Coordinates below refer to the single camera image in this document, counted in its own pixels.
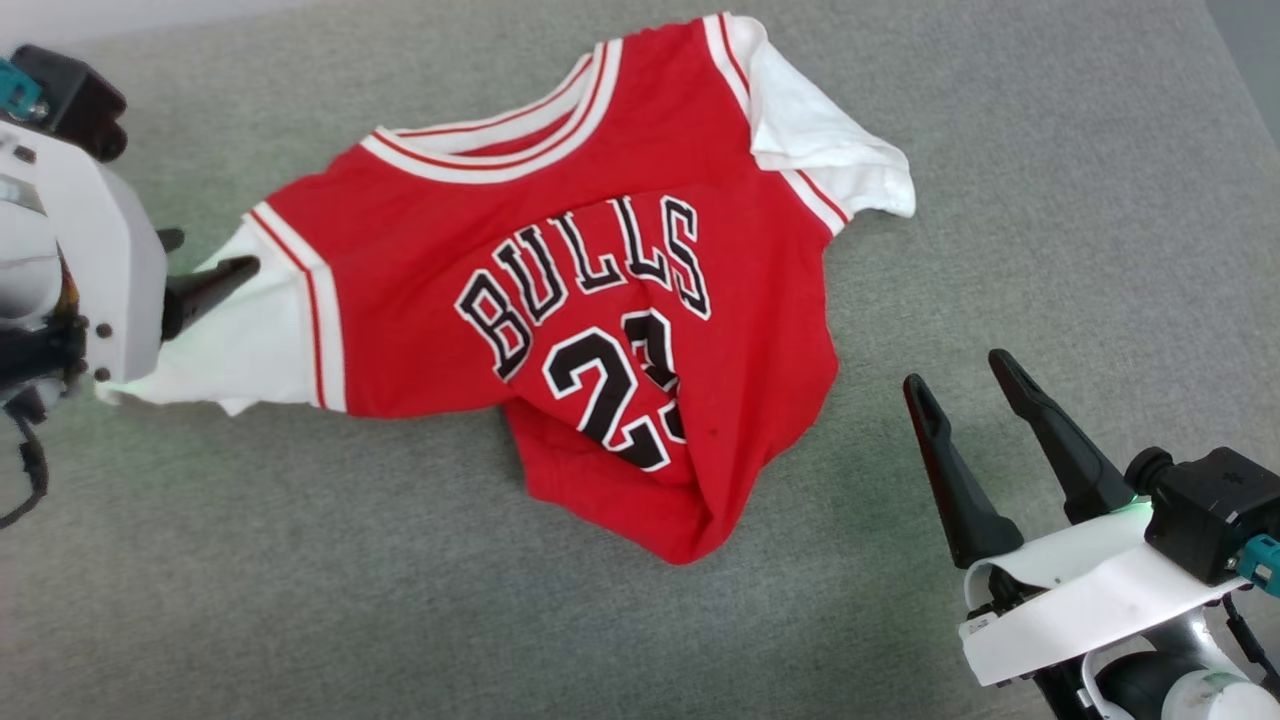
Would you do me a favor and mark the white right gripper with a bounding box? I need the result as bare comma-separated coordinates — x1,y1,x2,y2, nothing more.
903,349,1251,720

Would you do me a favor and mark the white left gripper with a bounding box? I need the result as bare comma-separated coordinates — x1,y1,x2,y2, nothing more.
0,125,261,411

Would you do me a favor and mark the red white Bulls jersey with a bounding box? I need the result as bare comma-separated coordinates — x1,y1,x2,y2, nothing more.
95,12,917,567

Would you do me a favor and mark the grey-green fabric sofa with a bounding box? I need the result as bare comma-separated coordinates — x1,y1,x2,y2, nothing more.
0,0,1280,720

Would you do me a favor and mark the teal left camera connector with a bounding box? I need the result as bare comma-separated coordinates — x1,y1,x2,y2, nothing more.
0,58,47,123

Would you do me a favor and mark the teal camera connector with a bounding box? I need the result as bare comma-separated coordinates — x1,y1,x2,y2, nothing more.
1235,535,1280,599
0,58,47,123

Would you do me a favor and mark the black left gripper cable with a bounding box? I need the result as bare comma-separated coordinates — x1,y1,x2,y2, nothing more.
0,395,51,531

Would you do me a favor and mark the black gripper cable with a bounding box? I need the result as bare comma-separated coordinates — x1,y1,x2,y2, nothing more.
1224,595,1280,693
0,395,51,531

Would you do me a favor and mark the teal right camera connector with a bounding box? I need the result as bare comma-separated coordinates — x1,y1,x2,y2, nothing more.
1235,535,1280,599

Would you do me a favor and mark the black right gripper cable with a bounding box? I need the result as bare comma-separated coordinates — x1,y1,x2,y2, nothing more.
1224,595,1280,693

